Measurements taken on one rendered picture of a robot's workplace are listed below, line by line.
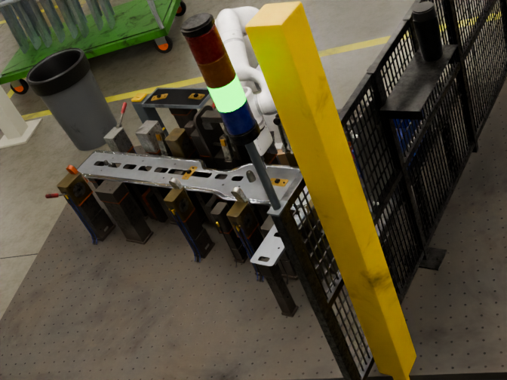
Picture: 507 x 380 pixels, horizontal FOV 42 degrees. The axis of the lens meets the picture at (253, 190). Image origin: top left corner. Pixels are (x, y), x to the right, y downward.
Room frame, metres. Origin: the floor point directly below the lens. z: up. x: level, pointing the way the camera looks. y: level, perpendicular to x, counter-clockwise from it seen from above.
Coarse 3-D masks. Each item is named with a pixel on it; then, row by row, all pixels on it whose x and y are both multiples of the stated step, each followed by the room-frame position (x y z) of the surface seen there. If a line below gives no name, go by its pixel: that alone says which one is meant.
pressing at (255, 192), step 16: (96, 160) 2.94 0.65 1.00; (112, 160) 2.87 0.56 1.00; (128, 160) 2.81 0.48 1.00; (144, 160) 2.74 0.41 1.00; (160, 160) 2.68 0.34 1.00; (176, 160) 2.62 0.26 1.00; (192, 160) 2.56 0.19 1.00; (96, 176) 2.79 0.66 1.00; (112, 176) 2.72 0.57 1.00; (128, 176) 2.66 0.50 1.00; (144, 176) 2.61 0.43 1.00; (160, 176) 2.55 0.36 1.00; (176, 176) 2.49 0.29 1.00; (192, 176) 2.44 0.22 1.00; (256, 176) 2.24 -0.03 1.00; (272, 176) 2.19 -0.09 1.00; (288, 176) 2.15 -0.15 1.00; (208, 192) 2.29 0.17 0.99; (224, 192) 2.23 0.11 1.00; (256, 192) 2.14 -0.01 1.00
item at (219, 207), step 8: (216, 208) 2.17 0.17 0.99; (224, 208) 2.15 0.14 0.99; (216, 216) 2.14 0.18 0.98; (224, 216) 2.14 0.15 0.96; (224, 224) 2.13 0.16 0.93; (224, 232) 2.14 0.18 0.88; (232, 232) 2.15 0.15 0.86; (232, 240) 2.14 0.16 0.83; (240, 240) 2.16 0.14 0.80; (232, 248) 2.15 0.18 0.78; (240, 248) 2.14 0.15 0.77; (240, 256) 2.13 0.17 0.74
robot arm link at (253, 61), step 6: (216, 24) 2.55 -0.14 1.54; (246, 36) 2.61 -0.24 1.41; (246, 42) 2.59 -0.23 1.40; (246, 48) 2.58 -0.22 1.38; (252, 48) 2.58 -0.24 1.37; (252, 54) 2.59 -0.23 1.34; (252, 60) 2.60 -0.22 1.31; (252, 66) 2.62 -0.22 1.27; (246, 84) 2.68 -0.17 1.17; (252, 84) 2.69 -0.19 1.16; (258, 84) 2.68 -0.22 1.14; (252, 90) 2.70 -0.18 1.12; (258, 90) 2.71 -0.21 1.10
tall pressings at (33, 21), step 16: (32, 0) 7.01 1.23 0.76; (48, 0) 6.97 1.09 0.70; (64, 0) 6.93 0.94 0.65; (96, 0) 6.83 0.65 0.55; (16, 16) 7.14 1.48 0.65; (32, 16) 6.86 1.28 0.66; (48, 16) 6.83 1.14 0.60; (64, 16) 6.79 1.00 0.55; (80, 16) 6.76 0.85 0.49; (96, 16) 6.68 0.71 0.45; (112, 16) 6.74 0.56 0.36; (16, 32) 7.06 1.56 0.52; (32, 32) 7.02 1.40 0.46; (48, 32) 7.02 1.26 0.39
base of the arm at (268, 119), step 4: (264, 116) 2.72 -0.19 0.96; (268, 116) 2.70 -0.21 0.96; (272, 116) 2.69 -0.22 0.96; (264, 120) 2.75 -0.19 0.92; (268, 120) 2.71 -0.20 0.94; (272, 120) 2.69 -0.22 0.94; (268, 124) 2.72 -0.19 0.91; (272, 124) 2.70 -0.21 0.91; (268, 128) 2.74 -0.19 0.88; (272, 128) 2.71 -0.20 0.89; (276, 128) 2.70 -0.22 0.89; (276, 132) 2.70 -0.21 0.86; (276, 136) 2.71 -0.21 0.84; (280, 136) 2.70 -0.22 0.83; (276, 140) 2.71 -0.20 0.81; (280, 140) 2.70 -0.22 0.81; (276, 144) 2.71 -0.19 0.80; (280, 144) 2.70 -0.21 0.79; (276, 148) 2.68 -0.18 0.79; (280, 148) 2.67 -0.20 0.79
